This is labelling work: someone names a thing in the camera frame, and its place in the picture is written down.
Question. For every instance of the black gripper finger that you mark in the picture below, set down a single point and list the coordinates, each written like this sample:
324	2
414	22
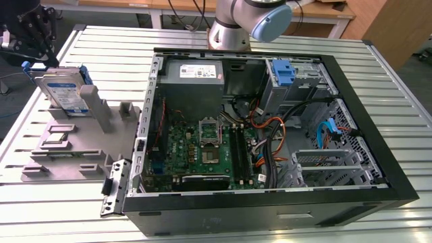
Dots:
48	27
29	30

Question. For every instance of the hard disk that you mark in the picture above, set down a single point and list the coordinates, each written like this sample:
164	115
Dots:
64	93

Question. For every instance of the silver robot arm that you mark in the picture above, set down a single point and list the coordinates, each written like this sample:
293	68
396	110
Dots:
229	25

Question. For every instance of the silver disk bay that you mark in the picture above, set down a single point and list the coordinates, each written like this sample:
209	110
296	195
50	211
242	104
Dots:
324	152

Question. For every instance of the silver CPU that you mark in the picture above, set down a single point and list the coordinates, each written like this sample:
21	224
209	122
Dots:
57	136

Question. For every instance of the grey parts rack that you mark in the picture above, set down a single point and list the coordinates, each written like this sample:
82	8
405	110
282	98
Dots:
84	141

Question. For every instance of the green RAM stick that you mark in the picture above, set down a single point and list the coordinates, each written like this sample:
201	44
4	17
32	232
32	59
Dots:
65	152

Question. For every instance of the grey power supply unit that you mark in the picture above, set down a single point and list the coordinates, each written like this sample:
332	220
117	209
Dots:
192	101

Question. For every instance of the black case fan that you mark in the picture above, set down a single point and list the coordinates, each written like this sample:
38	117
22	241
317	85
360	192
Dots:
161	138

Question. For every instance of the blue expansion slot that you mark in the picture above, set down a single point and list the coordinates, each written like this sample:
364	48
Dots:
157	168

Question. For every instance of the green motherboard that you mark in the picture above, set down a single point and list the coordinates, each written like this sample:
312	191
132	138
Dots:
184	162

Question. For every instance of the CPU socket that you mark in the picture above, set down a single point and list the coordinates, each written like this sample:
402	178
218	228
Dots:
212	155

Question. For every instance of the blue plastic drive latch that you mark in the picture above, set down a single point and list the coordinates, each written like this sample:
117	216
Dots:
282	72

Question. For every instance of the silver drive cage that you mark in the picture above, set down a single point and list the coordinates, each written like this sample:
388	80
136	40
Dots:
274	98

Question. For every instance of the black-clip RAM slot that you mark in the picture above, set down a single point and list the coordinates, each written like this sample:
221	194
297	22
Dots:
241	152
232	152

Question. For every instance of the white-clip RAM slot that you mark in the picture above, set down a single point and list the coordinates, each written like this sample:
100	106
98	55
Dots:
237	152
246	152

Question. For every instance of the black graphics card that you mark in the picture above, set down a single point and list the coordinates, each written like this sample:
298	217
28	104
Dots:
202	182

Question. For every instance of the black PC case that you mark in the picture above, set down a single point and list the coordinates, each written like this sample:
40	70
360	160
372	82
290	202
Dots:
236	215

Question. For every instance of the brown wooden cabinet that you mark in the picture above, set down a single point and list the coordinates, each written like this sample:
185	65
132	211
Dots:
397	30

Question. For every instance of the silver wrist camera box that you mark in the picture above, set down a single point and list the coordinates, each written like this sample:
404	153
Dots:
6	40

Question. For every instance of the wooden desk white frame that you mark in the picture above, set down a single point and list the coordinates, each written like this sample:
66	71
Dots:
320	14
101	7

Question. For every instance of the grey card retention bracket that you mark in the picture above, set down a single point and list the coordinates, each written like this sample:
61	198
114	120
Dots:
117	182

